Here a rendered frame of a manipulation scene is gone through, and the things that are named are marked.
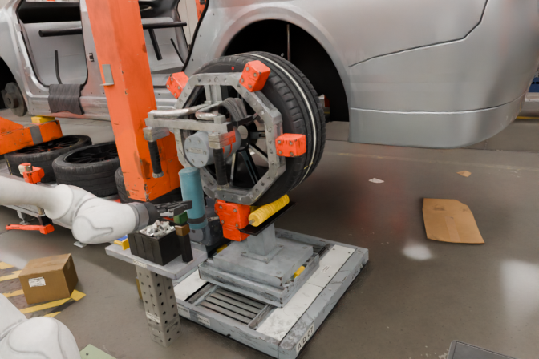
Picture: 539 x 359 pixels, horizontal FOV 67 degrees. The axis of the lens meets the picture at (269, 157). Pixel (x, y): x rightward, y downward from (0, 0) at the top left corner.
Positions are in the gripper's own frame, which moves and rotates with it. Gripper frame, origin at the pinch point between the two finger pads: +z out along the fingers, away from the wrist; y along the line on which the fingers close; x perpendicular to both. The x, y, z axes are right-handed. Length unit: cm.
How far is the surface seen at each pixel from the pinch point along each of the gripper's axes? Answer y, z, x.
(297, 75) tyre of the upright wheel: -22, 42, -50
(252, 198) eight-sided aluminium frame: -9.2, 30.8, 0.5
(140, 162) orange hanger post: 51, 27, -10
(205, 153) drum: 0.0, 11.3, -18.1
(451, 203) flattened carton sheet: -70, 190, 19
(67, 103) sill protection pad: 189, 84, -40
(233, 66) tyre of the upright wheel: -1, 26, -52
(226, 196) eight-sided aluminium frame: 4.7, 32.4, 1.7
